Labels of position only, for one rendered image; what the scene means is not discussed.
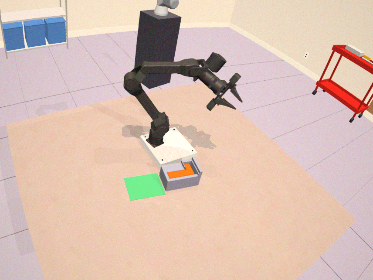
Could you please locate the orange l-shaped part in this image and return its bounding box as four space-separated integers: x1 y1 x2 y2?
167 164 194 178

